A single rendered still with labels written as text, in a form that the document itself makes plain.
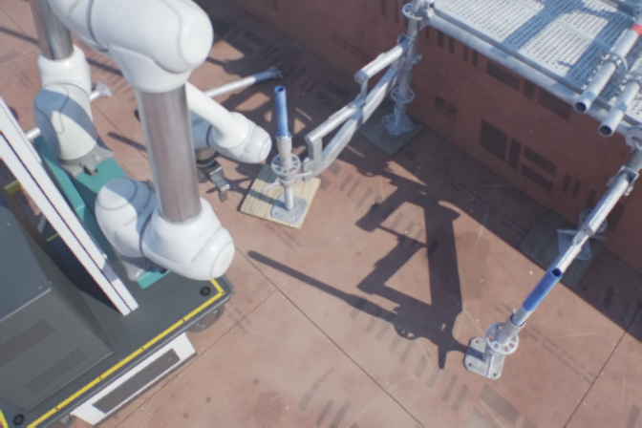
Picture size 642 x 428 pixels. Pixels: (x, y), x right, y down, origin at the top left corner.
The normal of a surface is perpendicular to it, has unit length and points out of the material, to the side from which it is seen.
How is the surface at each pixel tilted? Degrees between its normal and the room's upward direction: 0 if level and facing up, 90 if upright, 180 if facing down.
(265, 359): 0
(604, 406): 0
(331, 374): 0
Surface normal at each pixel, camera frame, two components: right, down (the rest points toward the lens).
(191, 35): 0.93, 0.27
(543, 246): 0.00, -0.60
